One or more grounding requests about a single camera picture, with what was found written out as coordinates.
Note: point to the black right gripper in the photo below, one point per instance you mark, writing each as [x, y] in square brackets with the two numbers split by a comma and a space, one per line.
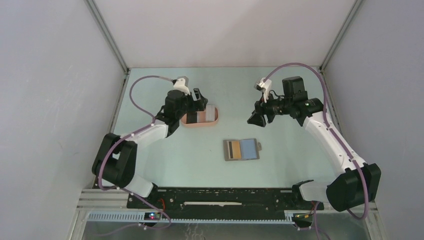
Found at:
[257, 118]

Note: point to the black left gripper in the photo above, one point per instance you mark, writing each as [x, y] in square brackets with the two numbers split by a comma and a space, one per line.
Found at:
[196, 105]

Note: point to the peach plastic card tray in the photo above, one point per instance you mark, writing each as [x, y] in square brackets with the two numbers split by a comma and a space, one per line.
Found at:
[201, 120]

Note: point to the taupe leather card holder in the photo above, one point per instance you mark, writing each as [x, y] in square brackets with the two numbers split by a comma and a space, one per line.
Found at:
[250, 149]

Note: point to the yellow card with black stripe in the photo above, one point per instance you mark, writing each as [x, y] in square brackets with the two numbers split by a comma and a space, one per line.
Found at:
[234, 149]

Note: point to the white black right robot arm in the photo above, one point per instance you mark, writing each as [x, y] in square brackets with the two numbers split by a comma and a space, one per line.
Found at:
[356, 182]

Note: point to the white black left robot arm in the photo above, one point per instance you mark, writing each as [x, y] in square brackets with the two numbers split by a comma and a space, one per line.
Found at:
[116, 159]

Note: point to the stack of credit cards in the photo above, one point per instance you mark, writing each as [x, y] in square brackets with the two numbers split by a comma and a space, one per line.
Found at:
[210, 113]

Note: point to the black card in tray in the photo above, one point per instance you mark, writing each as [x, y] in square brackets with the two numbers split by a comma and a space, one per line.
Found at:
[192, 118]

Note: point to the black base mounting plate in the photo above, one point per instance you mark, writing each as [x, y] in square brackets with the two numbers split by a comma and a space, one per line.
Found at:
[233, 204]

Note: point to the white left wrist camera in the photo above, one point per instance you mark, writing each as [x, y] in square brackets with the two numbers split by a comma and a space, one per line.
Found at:
[181, 84]

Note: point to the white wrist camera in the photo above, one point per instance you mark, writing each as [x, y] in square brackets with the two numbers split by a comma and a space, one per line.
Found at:
[181, 84]
[264, 85]

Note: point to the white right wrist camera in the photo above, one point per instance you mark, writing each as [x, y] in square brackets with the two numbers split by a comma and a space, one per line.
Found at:
[264, 85]

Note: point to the white cable duct strip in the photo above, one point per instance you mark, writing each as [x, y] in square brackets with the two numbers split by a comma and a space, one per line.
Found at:
[138, 217]

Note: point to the aluminium frame rail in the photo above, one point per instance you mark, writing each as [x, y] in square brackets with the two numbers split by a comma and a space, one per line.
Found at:
[97, 199]

